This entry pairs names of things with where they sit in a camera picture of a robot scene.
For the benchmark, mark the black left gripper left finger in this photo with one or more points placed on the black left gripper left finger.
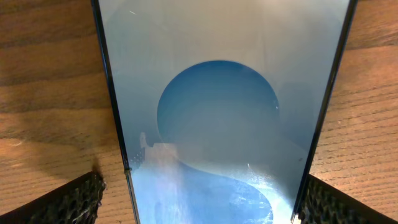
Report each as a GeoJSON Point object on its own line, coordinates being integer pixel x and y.
{"type": "Point", "coordinates": [76, 202]}

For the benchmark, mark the blue screen Samsung smartphone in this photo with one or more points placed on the blue screen Samsung smartphone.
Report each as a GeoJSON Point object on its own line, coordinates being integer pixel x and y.
{"type": "Point", "coordinates": [218, 104]}

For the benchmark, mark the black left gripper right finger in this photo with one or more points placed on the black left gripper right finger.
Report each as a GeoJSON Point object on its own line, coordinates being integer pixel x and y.
{"type": "Point", "coordinates": [324, 204]}

